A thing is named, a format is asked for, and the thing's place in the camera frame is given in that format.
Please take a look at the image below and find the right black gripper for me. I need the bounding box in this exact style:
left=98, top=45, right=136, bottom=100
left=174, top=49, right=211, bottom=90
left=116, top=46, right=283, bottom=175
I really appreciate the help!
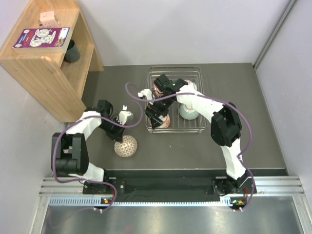
left=144, top=96, right=175, bottom=130

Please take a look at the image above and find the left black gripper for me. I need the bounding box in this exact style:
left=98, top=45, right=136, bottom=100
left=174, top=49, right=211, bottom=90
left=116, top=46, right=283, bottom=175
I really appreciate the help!
left=98, top=117, right=126, bottom=143

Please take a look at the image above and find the red floral bowl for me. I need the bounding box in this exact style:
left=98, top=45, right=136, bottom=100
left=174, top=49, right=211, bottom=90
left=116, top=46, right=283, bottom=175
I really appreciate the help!
left=156, top=115, right=170, bottom=129

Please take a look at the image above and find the beige lattice patterned bowl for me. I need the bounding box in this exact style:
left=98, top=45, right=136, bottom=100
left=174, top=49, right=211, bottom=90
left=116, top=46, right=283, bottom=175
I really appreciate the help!
left=114, top=135, right=138, bottom=157

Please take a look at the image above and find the metal wire dish rack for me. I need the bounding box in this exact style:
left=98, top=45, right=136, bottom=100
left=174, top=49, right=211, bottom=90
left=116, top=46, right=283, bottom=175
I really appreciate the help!
left=144, top=66, right=208, bottom=133

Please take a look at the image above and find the red daisy patterned bowl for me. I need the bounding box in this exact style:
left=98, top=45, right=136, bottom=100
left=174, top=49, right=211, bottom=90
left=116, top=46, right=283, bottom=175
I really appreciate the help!
left=153, top=84, right=165, bottom=98

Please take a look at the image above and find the mint green bowl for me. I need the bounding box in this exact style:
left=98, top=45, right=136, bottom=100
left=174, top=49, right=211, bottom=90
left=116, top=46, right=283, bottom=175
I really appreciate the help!
left=179, top=104, right=199, bottom=120

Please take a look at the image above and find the white red patterned bowl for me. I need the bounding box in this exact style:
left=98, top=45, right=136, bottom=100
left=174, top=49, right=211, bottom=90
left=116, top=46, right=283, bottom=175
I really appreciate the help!
left=185, top=79, right=197, bottom=90

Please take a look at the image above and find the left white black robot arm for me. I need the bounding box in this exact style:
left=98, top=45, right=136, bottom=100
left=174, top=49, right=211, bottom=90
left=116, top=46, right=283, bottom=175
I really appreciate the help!
left=51, top=100, right=133, bottom=194

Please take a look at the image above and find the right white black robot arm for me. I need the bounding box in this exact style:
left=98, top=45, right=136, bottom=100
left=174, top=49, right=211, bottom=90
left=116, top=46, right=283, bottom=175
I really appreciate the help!
left=138, top=74, right=248, bottom=195

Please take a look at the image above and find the wooden shelf unit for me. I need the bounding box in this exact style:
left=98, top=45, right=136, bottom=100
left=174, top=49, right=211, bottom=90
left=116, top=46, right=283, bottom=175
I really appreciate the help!
left=0, top=0, right=104, bottom=122

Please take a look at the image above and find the dark grey cup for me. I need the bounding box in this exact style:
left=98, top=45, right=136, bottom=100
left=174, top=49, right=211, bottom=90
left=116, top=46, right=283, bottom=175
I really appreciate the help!
left=64, top=39, right=80, bottom=63

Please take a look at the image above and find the purple book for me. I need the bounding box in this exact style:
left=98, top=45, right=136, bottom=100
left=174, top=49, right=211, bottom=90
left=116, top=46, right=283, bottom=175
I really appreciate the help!
left=12, top=27, right=72, bottom=54

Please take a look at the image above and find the pink power adapter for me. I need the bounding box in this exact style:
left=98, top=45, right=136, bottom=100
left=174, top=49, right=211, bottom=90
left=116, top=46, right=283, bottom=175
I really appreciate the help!
left=38, top=11, right=60, bottom=28

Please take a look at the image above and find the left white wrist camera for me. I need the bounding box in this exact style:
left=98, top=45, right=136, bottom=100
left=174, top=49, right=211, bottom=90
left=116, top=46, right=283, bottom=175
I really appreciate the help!
left=117, top=105, right=133, bottom=126

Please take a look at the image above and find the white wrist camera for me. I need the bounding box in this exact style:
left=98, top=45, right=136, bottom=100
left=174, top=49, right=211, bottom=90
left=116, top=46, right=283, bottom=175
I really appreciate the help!
left=117, top=105, right=133, bottom=126
left=137, top=89, right=155, bottom=100

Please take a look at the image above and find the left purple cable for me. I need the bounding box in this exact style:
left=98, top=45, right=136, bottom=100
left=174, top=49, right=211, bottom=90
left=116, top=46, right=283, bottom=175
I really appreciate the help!
left=52, top=99, right=144, bottom=213

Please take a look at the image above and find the purple cable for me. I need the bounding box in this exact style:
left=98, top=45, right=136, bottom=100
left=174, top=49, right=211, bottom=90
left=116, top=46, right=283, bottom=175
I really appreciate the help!
left=52, top=99, right=144, bottom=213
left=125, top=82, right=254, bottom=212

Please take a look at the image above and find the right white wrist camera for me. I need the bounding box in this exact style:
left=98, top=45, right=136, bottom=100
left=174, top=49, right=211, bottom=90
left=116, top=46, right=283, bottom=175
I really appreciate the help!
left=137, top=89, right=155, bottom=100

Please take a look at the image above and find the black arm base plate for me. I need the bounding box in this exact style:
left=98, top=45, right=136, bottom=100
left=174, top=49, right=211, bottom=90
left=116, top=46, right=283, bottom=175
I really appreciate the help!
left=82, top=177, right=256, bottom=195

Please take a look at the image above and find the aluminium rail frame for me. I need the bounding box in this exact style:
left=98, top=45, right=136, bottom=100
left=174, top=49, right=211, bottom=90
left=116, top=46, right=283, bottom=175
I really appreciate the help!
left=30, top=169, right=312, bottom=234

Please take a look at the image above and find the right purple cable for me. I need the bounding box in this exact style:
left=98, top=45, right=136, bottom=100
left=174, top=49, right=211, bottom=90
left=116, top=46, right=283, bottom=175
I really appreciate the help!
left=125, top=82, right=254, bottom=212

